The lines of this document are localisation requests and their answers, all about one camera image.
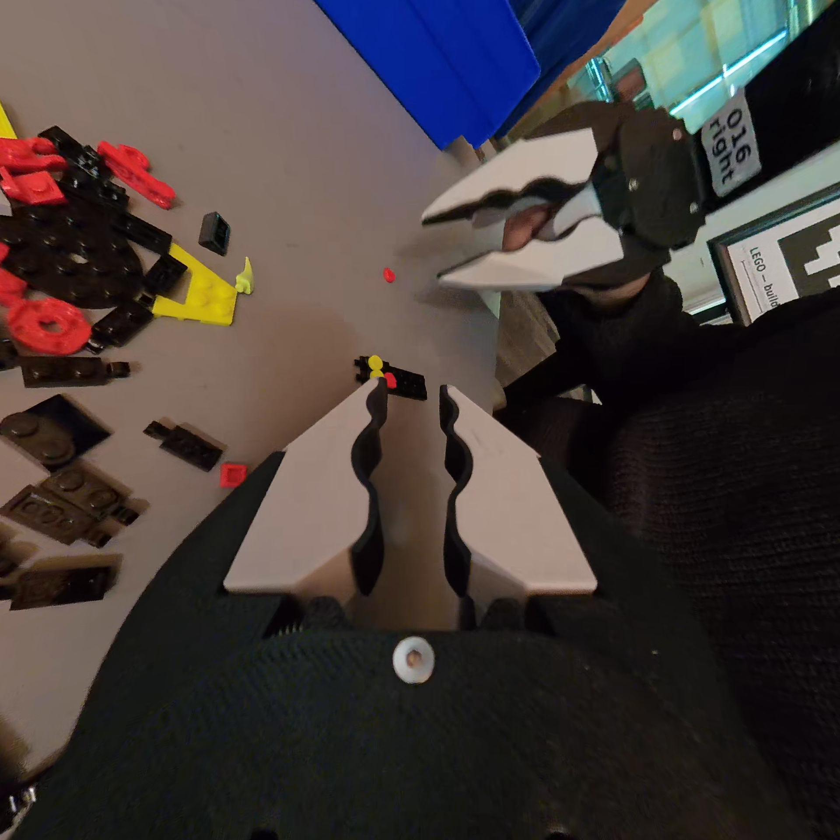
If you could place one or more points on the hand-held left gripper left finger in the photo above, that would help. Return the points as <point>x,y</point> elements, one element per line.
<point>295,525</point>

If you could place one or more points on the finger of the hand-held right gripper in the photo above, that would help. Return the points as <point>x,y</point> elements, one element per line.
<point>525,164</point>
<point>558,262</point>

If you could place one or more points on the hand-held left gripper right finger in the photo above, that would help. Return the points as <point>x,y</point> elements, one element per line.
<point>518,525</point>

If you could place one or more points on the small black lego assembly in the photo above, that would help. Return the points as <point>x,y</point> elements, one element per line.
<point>407,384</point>

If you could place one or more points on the person's right forearm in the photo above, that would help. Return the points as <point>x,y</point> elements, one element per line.
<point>623,328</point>

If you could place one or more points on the small red square lego tile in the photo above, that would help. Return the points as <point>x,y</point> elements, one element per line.
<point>233,474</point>

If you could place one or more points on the black lego hinge plate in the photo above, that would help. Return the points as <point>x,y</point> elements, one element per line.
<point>190,446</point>

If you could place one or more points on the yellow lego wedge plate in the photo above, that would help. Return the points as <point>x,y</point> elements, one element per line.
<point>203,295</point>

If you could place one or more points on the lime lego claw piece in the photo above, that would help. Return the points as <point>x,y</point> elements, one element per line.
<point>245,279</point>

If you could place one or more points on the small black lego cube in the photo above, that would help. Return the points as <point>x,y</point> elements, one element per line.
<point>214,233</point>

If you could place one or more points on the pile of loose lego pieces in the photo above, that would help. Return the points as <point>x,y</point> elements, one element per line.
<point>59,249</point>

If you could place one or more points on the person's right hand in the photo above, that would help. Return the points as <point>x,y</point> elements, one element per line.
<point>525,226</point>

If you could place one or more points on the framed instruction sign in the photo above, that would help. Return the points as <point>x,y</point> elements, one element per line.
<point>774,262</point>

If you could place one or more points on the blue plastic box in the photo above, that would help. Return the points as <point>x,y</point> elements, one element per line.
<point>426,52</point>

